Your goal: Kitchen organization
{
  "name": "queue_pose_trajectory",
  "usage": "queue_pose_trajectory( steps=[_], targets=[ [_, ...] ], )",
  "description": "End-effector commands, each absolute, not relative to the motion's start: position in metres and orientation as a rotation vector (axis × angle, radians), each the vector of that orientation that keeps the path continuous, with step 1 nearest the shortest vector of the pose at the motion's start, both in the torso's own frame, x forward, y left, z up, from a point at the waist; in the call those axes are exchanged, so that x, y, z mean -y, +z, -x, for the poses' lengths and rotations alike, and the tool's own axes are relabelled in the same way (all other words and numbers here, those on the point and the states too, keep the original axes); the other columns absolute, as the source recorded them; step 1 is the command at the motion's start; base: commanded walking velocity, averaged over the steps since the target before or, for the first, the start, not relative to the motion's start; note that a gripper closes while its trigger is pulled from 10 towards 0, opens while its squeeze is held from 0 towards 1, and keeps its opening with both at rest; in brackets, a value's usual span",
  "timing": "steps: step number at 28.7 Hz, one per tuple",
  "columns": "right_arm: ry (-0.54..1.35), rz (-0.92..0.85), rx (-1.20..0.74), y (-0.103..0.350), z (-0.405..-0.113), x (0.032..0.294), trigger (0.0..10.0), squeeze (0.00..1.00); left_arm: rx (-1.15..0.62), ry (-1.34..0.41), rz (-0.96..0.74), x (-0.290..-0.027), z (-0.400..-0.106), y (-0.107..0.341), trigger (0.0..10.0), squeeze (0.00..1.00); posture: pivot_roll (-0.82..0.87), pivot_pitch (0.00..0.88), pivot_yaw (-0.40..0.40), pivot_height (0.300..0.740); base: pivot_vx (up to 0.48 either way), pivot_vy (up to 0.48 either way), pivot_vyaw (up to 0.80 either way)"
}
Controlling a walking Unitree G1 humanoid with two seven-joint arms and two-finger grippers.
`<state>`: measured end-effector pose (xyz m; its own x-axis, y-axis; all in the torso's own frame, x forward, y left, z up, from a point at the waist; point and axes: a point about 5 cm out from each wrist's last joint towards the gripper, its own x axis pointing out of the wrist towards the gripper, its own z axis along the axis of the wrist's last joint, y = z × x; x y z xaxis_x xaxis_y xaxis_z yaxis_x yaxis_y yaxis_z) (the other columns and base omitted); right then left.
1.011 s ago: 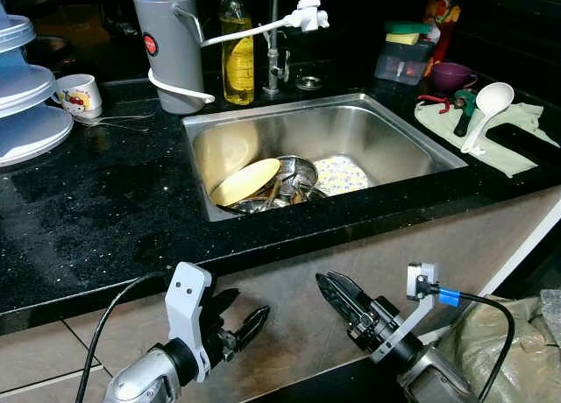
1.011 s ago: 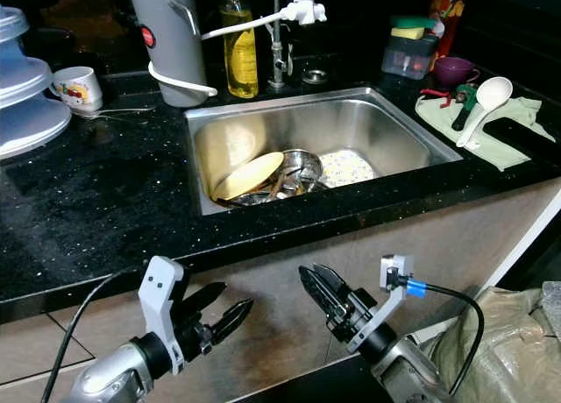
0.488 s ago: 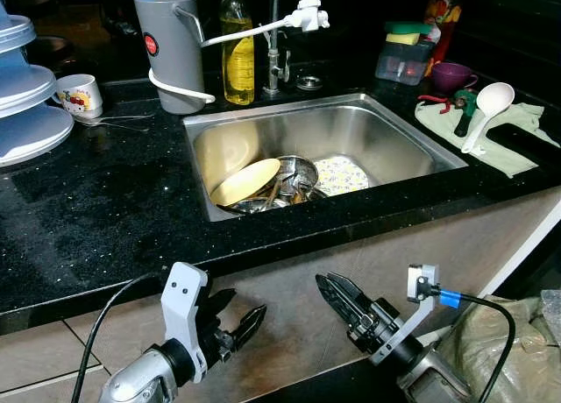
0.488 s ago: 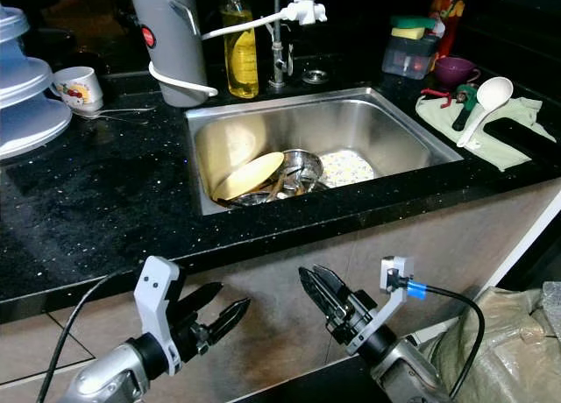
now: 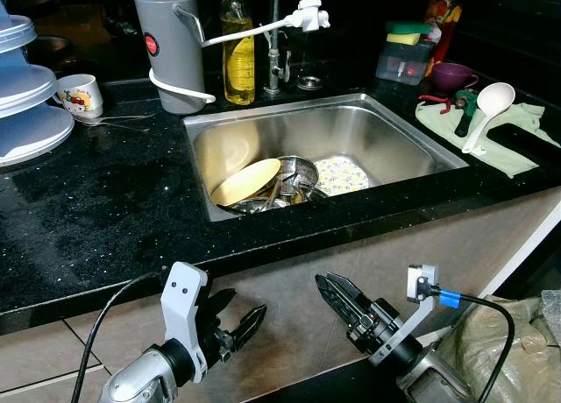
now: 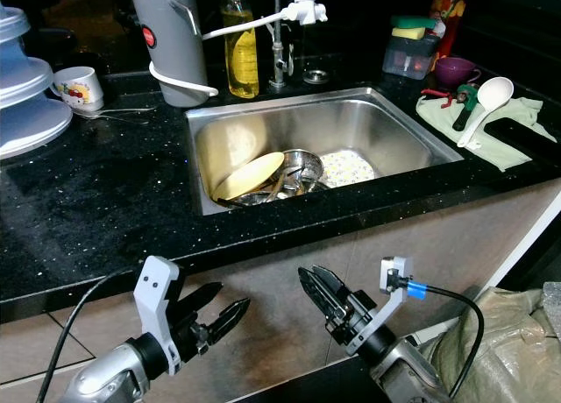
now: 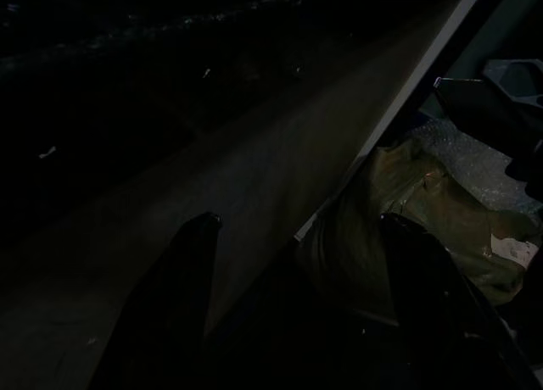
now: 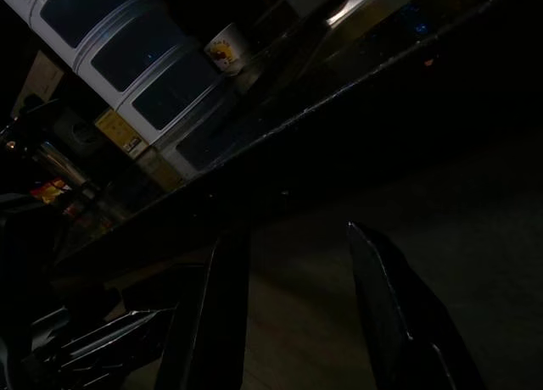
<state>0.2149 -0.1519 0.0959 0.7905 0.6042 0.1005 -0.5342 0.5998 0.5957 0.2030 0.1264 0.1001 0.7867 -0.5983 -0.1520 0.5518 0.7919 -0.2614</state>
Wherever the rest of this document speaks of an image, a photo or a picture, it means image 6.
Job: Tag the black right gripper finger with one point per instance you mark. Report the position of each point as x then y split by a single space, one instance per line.
334 288
319 298

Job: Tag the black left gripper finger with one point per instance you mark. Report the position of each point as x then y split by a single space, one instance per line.
202 298
230 320

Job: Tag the steel bowl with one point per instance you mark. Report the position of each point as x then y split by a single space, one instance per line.
302 165

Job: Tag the steel dish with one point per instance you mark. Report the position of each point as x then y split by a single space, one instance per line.
259 201

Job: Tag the floral patterned plate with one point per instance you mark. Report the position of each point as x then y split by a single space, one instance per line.
346 168

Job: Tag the yellow plate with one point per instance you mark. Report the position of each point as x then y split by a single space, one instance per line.
250 175

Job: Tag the olive woven sack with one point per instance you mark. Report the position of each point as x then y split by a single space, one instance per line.
513 355

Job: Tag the steel sink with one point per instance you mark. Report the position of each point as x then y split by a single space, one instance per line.
386 131

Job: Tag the metal spoon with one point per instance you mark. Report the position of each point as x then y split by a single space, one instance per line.
136 114

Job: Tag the pale green cloth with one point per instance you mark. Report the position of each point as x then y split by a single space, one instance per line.
517 149

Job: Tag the chrome faucet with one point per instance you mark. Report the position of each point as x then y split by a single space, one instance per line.
279 61

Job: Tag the yellow liquid bottle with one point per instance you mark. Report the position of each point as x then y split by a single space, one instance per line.
241 66

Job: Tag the sponge holder box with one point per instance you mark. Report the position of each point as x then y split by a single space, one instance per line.
408 59

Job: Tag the white tiered rack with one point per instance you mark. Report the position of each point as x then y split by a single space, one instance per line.
31 127

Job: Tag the black rectangular object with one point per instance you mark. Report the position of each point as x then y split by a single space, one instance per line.
526 140

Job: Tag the white floral print mug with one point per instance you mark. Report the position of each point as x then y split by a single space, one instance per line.
77 89

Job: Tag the grey water filter canister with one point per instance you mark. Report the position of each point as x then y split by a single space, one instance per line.
166 57

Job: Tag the purple cup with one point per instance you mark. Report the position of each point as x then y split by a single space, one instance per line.
456 72

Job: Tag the white ladle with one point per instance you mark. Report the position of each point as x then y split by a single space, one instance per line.
493 95

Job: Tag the green yellow sponge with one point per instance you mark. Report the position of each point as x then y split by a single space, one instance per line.
415 28

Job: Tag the white faucet diverter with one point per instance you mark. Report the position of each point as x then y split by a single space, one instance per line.
308 7

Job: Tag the red yellow bottle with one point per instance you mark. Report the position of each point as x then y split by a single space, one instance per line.
449 17

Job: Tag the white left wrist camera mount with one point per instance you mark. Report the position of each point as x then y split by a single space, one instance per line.
158 285

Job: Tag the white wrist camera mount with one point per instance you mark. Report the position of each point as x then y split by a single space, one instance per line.
158 285
399 272

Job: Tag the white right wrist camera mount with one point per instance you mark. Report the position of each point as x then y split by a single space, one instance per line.
399 272

